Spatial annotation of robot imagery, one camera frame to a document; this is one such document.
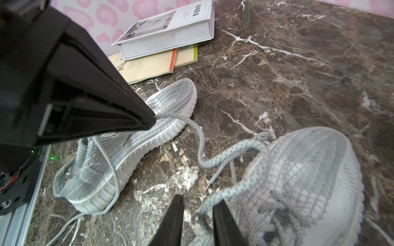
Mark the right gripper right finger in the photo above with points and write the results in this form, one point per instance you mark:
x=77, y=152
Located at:
x=225, y=229

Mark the grey knit sneaker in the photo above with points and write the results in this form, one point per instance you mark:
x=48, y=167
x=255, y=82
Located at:
x=103, y=164
x=303, y=189

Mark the cream orange thin book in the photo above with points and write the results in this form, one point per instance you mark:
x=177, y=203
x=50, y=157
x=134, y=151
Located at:
x=151, y=66

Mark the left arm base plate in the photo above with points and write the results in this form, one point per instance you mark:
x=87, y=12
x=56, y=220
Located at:
x=20, y=170

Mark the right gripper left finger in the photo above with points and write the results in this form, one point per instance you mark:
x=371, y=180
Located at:
x=170, y=230

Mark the white hardcover book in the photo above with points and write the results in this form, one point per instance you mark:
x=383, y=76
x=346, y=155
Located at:
x=180, y=27

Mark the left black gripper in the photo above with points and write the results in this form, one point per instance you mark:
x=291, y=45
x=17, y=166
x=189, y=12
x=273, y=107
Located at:
x=57, y=85

